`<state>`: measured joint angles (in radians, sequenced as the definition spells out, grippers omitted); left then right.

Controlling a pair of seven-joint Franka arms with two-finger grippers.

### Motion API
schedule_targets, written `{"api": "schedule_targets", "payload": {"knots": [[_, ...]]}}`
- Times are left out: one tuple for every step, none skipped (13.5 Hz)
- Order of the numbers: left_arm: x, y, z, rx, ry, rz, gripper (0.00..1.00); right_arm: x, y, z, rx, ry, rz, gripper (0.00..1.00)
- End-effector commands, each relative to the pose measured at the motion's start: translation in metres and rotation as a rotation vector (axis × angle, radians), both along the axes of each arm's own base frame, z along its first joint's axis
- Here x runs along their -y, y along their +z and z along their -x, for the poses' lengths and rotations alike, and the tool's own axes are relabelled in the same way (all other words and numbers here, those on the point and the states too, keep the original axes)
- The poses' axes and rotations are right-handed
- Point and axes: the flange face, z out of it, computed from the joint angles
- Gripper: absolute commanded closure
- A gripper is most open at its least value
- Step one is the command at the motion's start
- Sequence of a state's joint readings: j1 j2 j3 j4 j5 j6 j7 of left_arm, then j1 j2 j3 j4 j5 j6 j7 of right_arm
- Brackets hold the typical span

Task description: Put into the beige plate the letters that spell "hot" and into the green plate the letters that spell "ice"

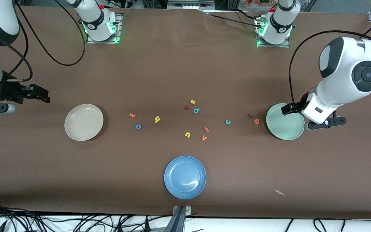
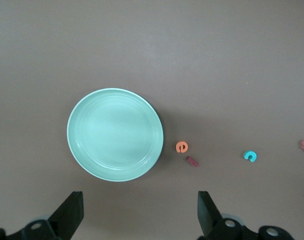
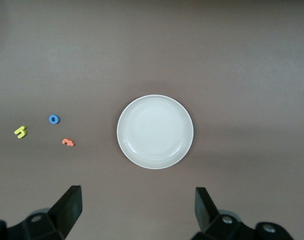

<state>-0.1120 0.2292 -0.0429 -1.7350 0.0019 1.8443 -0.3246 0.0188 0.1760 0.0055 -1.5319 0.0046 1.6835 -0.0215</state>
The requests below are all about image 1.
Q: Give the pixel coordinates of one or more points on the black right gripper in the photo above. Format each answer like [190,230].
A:
[7,90]

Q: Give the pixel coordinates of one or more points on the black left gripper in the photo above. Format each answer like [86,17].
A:
[302,101]

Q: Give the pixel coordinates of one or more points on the yellow letter h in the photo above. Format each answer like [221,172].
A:
[156,119]

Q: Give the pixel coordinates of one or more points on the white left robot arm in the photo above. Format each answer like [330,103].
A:
[340,83]

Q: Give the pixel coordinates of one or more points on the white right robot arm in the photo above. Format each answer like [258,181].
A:
[2,19]

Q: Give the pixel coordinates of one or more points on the green round plate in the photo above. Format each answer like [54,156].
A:
[285,127]

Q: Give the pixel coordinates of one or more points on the beige round plate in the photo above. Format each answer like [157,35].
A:
[84,122]

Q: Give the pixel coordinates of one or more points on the white paper scrap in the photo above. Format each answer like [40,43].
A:
[279,192]

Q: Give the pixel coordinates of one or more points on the salmon pink letter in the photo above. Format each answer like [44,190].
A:
[206,129]

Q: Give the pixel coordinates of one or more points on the orange artificial flowers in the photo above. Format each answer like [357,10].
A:
[256,2]

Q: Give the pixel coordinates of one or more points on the brown table cover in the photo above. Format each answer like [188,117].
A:
[185,64]

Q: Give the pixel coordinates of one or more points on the blue round plate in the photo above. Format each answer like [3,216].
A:
[185,177]

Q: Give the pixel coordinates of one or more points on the grey power strip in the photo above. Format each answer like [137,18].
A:
[188,4]

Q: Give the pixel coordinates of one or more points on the black power plug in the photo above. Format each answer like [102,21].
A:
[147,225]
[120,228]

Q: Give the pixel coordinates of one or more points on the dark mounting pole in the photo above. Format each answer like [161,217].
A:
[176,222]

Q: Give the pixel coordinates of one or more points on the metal clamp bracket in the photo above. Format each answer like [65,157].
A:
[188,211]

